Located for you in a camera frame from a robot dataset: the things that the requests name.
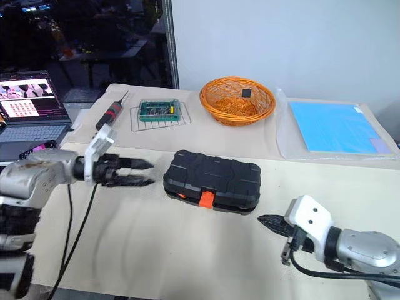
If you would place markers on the open laptop computer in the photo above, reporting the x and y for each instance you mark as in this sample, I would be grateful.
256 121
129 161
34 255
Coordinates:
34 125

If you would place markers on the green circuit board box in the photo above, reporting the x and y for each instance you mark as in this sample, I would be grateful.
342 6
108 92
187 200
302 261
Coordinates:
159 109

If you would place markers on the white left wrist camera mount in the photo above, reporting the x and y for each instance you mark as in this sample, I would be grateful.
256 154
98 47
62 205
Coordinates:
101 140

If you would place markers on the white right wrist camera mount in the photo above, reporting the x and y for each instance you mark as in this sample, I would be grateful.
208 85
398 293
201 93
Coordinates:
309 218

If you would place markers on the metal window frame post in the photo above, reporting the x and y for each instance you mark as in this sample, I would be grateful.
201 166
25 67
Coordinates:
171 43

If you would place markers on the blue board in plastic bag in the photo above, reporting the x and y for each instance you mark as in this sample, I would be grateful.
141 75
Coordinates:
334 125

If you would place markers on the dark background table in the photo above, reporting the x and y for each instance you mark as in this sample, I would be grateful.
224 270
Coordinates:
106 54

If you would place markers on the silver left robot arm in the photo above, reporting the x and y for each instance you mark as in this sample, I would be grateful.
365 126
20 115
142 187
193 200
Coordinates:
34 178

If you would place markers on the black smartphone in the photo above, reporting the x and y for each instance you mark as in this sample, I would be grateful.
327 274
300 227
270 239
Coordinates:
37 150

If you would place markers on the small black square tag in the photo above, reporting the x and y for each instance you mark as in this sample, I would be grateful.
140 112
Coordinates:
247 93

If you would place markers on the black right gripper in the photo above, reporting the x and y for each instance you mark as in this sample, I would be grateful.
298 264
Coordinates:
301 243

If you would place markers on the beige table cover sheet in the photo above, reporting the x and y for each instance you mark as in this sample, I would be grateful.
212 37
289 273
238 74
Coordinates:
218 137
187 265

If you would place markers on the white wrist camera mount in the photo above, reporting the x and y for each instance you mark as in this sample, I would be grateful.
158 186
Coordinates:
309 218
101 140

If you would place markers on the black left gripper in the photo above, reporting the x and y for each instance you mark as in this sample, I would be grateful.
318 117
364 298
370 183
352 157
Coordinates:
104 170

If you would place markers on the black plastic tool case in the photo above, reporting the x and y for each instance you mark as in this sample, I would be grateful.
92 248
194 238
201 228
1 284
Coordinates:
215 178

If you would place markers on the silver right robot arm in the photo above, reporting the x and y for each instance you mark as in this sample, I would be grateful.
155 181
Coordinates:
365 250

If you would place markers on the orange woven basket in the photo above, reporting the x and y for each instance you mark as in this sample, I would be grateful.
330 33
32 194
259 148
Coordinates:
237 115

